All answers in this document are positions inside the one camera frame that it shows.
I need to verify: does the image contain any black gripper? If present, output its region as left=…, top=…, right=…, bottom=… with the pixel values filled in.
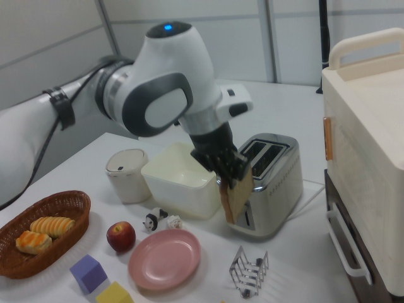
left=188, top=121, right=251, bottom=191

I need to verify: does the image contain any slice of bread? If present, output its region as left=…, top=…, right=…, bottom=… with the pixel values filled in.
left=220, top=167, right=254, bottom=224

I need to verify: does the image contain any cream and chrome toaster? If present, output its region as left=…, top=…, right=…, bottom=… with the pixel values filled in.
left=216, top=133, right=304, bottom=242

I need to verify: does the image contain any long striped bread roll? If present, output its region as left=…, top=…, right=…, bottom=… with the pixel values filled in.
left=30, top=216, right=76, bottom=239

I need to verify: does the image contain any white rectangular plastic container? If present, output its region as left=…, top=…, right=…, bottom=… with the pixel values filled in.
left=140, top=141, right=223, bottom=221

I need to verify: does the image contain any small white figurine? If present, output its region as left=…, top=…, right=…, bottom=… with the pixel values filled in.
left=166, top=214, right=184, bottom=230

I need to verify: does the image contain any panda figurine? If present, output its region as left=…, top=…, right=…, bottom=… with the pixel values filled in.
left=144, top=207, right=169, bottom=233

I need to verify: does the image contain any small cream lidded bin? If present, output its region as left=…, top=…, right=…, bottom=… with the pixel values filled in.
left=105, top=148, right=152, bottom=205

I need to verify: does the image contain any pink plate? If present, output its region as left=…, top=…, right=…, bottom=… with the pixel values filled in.
left=128, top=229, right=202, bottom=292

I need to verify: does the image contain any metal toast rack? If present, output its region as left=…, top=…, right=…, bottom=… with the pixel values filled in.
left=227, top=245, right=270, bottom=299

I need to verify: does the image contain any red apple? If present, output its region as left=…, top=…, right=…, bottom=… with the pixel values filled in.
left=106, top=220, right=136, bottom=253

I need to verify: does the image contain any cream and brown toy cabinet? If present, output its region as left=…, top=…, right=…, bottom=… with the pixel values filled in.
left=321, top=27, right=404, bottom=303

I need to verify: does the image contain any black pole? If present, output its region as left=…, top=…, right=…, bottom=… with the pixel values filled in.
left=318, top=0, right=331, bottom=69

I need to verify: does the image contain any brown wicker basket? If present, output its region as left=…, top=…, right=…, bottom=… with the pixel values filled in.
left=0, top=189, right=92, bottom=280

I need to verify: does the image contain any yellow foam cube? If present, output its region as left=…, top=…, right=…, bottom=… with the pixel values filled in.
left=95, top=280, right=133, bottom=303

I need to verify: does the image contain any purple foam cube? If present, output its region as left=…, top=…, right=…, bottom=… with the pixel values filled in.
left=69, top=254, right=109, bottom=295

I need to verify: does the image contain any square striped pastry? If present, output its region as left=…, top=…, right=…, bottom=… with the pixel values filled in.
left=15, top=230, right=53, bottom=256

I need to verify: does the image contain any white toaster power cord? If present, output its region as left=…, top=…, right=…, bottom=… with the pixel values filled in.
left=292, top=179, right=326, bottom=215

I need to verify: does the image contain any orange cabinet door handle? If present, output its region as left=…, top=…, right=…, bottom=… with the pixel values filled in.
left=322, top=116, right=334, bottom=161

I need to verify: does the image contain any white drawer handle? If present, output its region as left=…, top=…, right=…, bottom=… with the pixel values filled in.
left=326, top=201, right=373, bottom=287

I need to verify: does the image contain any black strap around arm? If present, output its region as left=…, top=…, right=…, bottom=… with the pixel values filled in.
left=42, top=86, right=76, bottom=132

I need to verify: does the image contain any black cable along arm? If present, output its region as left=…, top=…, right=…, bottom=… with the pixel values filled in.
left=0, top=68, right=105, bottom=211

